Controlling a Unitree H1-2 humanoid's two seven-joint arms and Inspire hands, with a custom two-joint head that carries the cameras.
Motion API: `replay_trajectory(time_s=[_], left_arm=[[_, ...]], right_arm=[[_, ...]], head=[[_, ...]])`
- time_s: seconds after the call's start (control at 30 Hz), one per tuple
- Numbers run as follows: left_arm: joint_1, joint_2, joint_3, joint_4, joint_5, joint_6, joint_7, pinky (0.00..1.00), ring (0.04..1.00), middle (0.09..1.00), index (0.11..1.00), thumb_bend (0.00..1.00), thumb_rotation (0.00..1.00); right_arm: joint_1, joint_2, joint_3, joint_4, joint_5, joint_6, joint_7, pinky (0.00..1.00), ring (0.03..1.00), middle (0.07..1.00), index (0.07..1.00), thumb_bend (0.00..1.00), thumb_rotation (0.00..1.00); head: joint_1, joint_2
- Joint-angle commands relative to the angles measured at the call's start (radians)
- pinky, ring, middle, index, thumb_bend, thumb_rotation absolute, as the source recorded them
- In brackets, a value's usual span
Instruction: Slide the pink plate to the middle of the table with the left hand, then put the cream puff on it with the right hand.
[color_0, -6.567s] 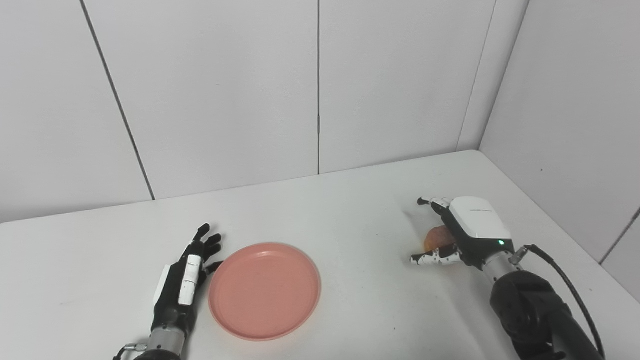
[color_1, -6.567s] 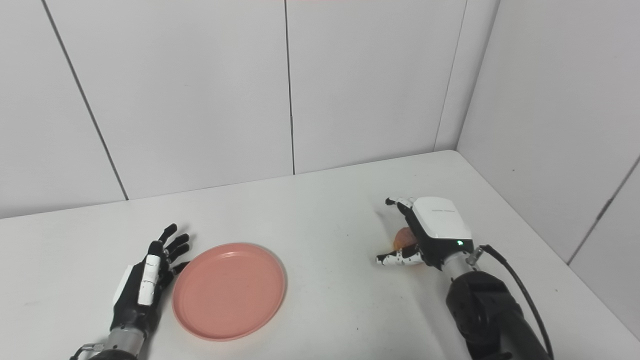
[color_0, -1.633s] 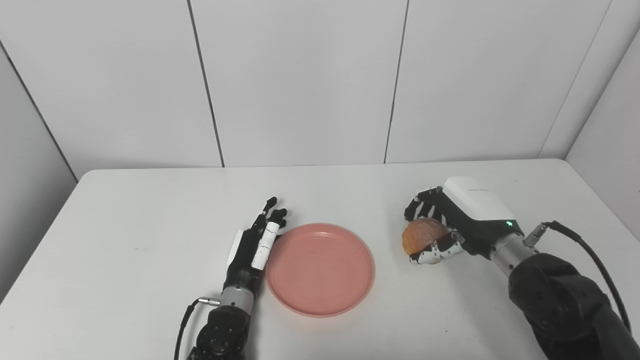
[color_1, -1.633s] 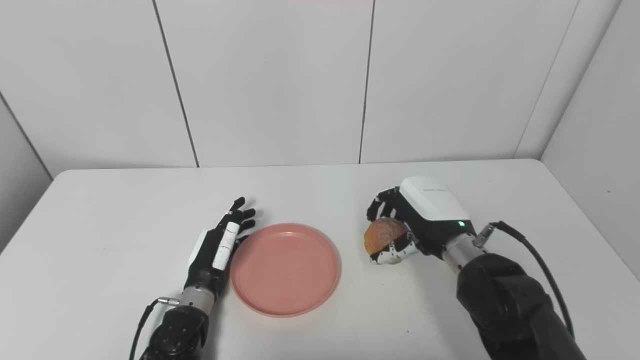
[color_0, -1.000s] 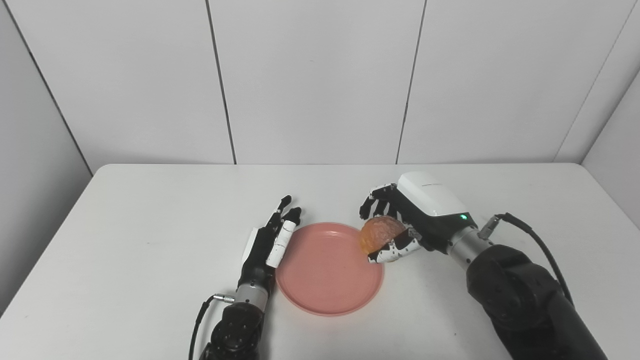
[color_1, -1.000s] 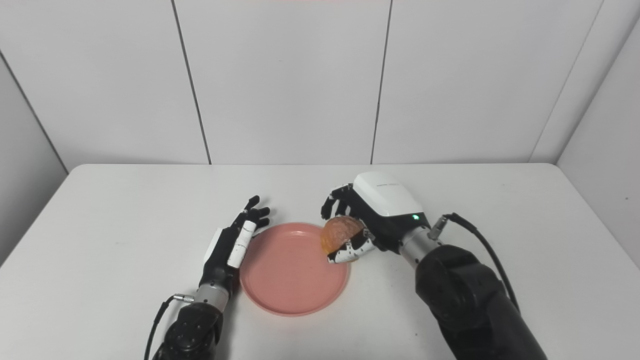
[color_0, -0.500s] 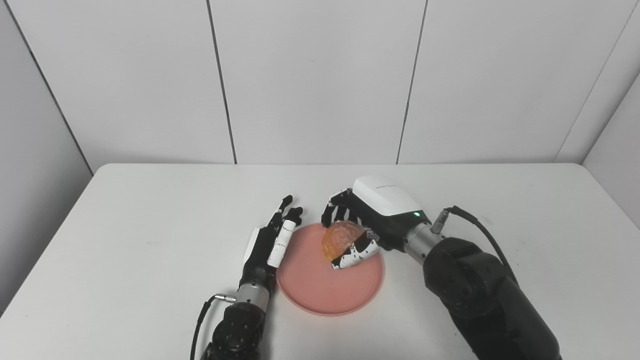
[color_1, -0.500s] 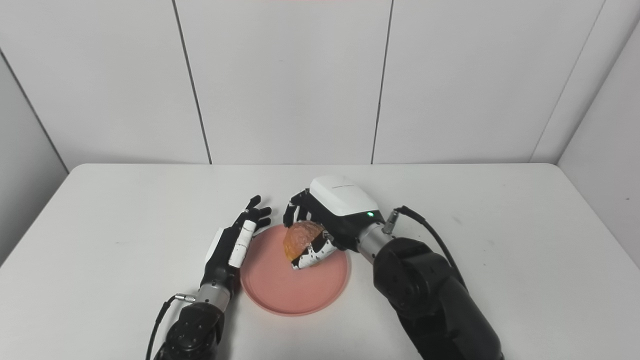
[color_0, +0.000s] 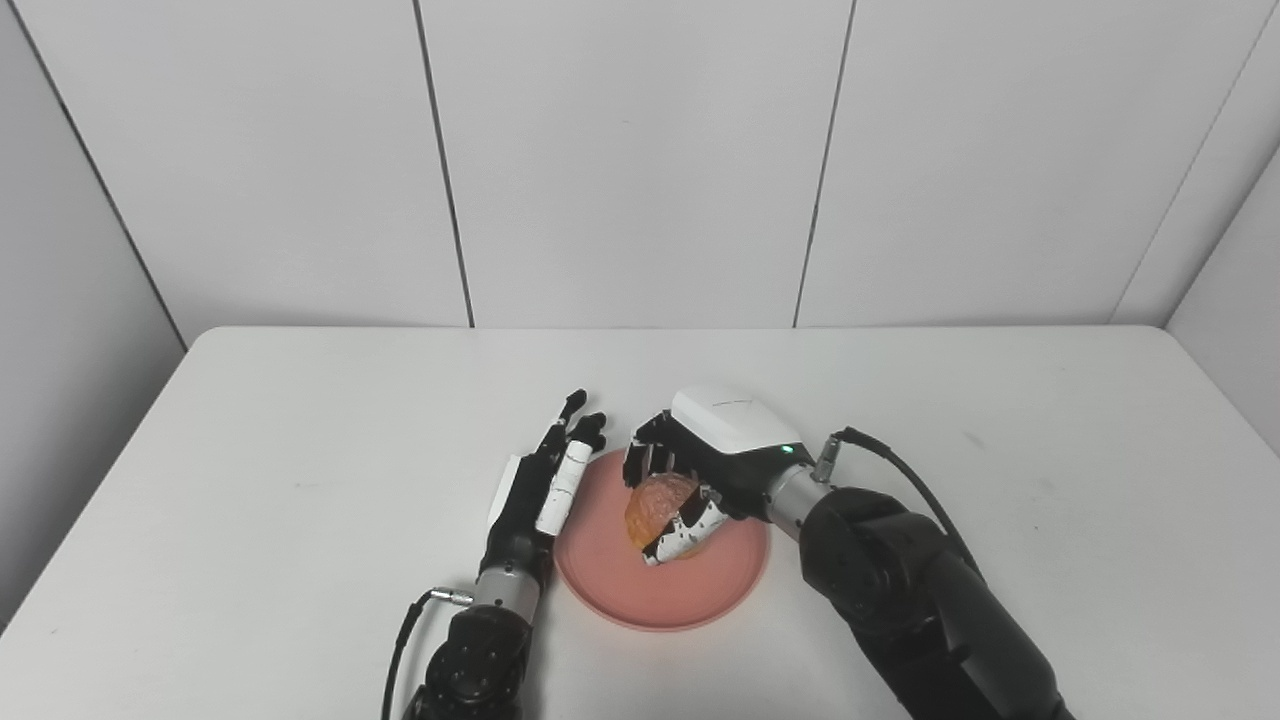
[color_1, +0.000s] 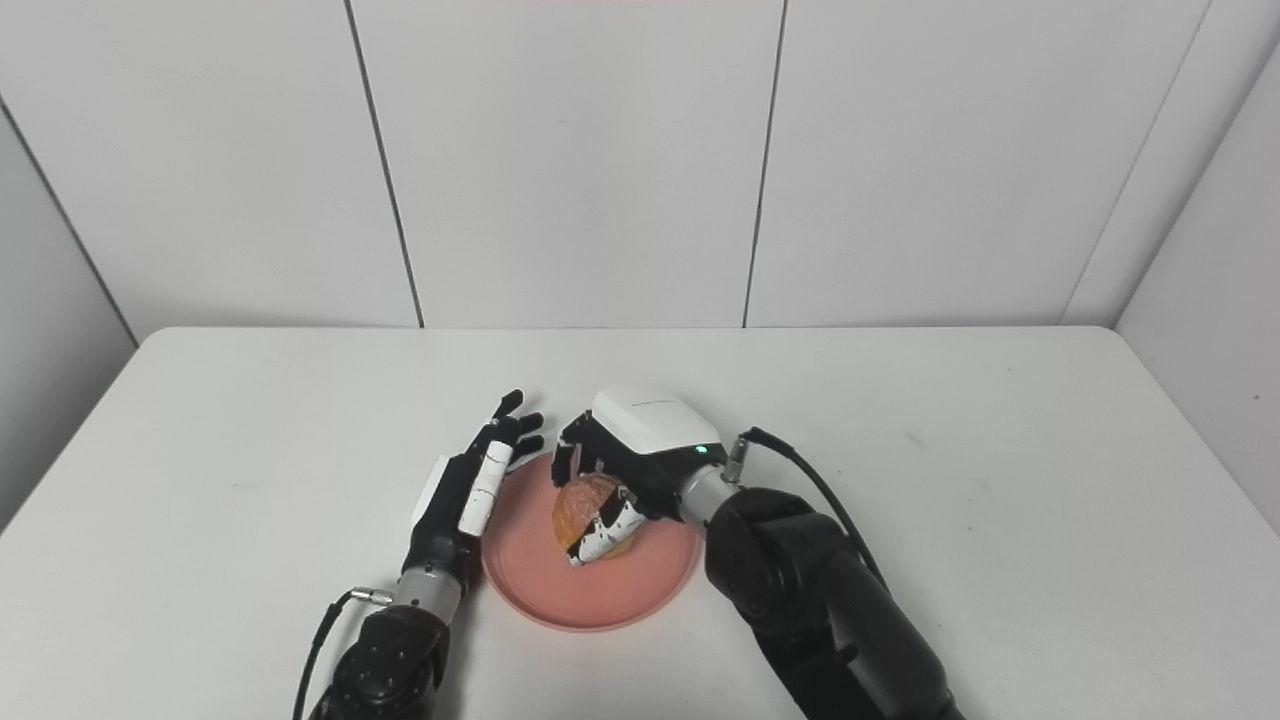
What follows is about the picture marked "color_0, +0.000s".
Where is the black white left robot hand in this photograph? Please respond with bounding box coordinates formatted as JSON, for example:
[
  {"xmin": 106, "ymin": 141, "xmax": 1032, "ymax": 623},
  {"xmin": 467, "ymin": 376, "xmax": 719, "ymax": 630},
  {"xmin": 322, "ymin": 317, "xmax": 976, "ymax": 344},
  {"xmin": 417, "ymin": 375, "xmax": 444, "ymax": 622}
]
[{"xmin": 484, "ymin": 389, "xmax": 608, "ymax": 583}]

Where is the golden cream puff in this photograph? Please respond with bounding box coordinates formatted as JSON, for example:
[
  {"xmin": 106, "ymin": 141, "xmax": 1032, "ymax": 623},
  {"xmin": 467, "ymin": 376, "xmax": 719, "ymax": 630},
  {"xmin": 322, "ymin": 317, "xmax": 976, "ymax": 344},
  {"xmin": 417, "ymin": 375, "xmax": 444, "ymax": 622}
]
[{"xmin": 624, "ymin": 473, "xmax": 702, "ymax": 553}]

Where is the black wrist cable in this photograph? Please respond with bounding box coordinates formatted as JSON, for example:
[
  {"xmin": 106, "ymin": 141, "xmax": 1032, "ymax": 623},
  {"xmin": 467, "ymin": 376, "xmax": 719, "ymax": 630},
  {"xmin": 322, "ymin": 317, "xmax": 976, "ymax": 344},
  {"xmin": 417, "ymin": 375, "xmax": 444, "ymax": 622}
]
[
  {"xmin": 380, "ymin": 587, "xmax": 477, "ymax": 720},
  {"xmin": 812, "ymin": 426, "xmax": 987, "ymax": 583}
]

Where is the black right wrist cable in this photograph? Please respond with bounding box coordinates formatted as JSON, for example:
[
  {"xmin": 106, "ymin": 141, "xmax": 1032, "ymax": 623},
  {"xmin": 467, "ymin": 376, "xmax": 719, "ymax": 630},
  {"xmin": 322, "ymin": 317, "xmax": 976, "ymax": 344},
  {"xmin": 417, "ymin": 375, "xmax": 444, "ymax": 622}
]
[{"xmin": 812, "ymin": 426, "xmax": 987, "ymax": 583}]

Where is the pink round plate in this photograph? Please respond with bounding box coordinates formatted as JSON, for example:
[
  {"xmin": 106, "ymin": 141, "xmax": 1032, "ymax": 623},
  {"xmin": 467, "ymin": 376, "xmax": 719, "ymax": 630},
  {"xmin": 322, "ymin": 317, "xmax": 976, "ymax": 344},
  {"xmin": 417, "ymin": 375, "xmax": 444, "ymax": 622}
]
[{"xmin": 553, "ymin": 447, "xmax": 771, "ymax": 632}]

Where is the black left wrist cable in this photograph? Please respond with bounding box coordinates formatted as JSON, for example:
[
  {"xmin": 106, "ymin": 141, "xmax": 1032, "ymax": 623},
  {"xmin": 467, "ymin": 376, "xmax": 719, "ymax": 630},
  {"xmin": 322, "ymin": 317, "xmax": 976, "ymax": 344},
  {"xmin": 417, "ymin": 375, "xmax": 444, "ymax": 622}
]
[{"xmin": 380, "ymin": 587, "xmax": 477, "ymax": 720}]

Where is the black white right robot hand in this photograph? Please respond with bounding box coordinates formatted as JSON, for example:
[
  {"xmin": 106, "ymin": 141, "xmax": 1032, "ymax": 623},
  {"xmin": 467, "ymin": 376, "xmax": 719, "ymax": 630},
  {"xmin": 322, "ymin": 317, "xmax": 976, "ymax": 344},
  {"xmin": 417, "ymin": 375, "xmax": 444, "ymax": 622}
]
[{"xmin": 621, "ymin": 386, "xmax": 812, "ymax": 568}]

